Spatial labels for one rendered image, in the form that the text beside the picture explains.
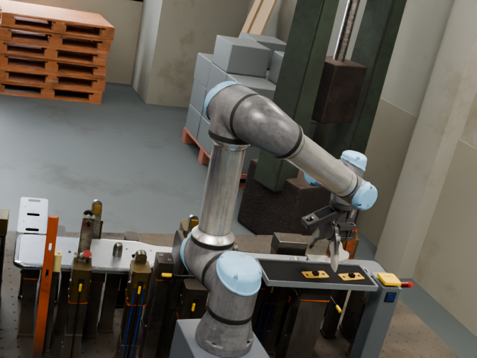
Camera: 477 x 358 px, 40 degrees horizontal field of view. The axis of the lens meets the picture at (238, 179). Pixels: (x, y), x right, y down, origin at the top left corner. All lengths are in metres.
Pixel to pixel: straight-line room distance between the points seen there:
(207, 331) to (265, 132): 0.53
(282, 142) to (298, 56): 3.03
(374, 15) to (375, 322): 3.18
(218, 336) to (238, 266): 0.19
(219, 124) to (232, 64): 4.31
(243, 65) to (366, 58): 1.34
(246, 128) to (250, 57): 4.45
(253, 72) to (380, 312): 4.04
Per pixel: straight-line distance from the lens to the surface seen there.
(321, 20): 4.43
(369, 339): 2.25
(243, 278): 1.60
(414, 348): 2.79
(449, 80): 4.65
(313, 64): 4.49
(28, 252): 2.23
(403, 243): 4.90
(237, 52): 5.86
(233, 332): 1.67
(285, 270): 2.03
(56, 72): 7.49
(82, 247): 2.06
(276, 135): 1.48
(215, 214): 1.66
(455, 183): 4.72
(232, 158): 1.60
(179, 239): 2.03
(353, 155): 1.90
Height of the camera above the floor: 2.08
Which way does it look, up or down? 20 degrees down
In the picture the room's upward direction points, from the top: 12 degrees clockwise
